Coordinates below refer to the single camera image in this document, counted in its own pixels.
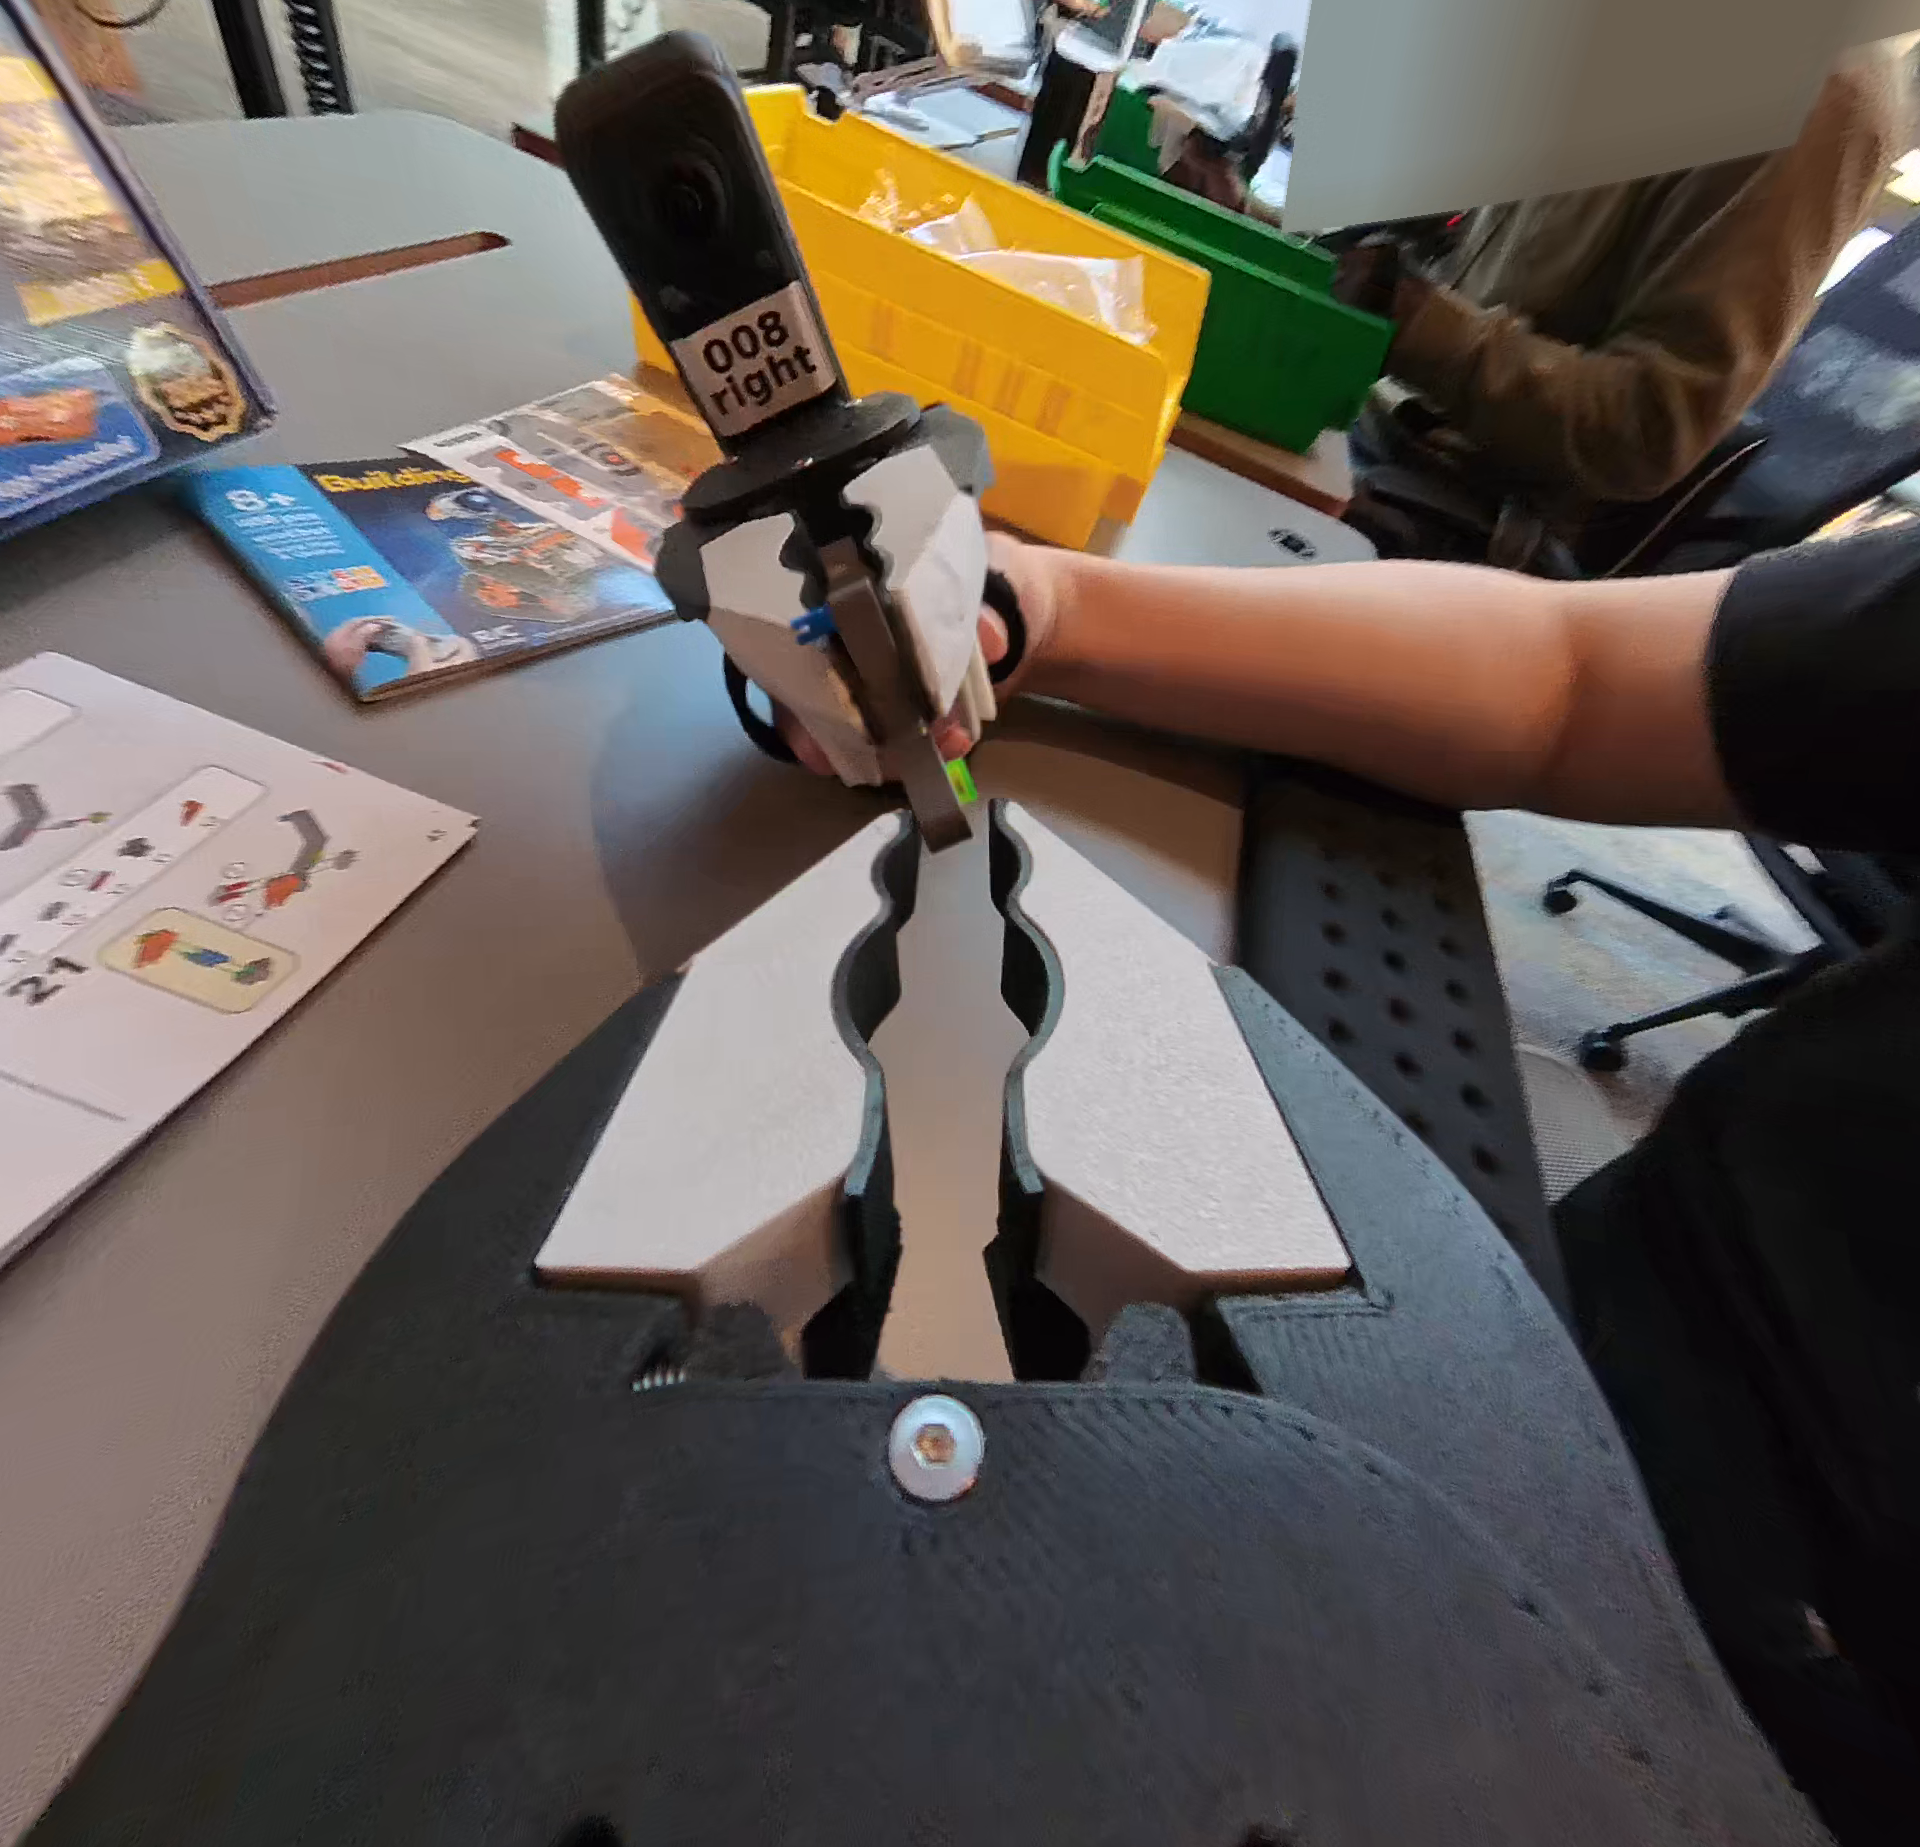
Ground open instruction booklet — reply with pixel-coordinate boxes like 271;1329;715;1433
0;652;481;1270

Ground green plastic bin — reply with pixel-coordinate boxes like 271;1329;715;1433
1048;137;1396;456

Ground yellow plastic bin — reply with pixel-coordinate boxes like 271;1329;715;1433
628;82;1214;551

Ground clear plastic bags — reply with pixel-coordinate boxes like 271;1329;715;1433
856;166;1160;345

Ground sticker sheet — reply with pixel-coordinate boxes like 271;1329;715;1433
402;370;725;569

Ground black perforated panel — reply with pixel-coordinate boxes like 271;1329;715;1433
1242;768;1569;1285

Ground dark grey angled building beam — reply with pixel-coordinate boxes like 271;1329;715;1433
815;534;980;855

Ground black chair base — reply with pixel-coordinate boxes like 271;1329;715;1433
1544;864;1854;1076

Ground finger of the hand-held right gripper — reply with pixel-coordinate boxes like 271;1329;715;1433
703;512;889;791
844;450;995;728

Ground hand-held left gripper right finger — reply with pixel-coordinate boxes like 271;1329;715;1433
982;801;1354;1355

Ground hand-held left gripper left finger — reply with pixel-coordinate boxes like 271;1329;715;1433
532;810;921;1379

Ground small blue booklet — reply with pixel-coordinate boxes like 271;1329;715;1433
182;452;679;704

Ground person's right hand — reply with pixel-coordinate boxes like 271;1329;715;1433
777;534;1089;779

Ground blue robot kit box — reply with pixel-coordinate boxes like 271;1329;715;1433
0;0;278;546

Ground person's right forearm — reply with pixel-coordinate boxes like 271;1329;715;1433
1072;546;1741;832

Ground person's black shirt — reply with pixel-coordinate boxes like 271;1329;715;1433
1552;516;1920;1847

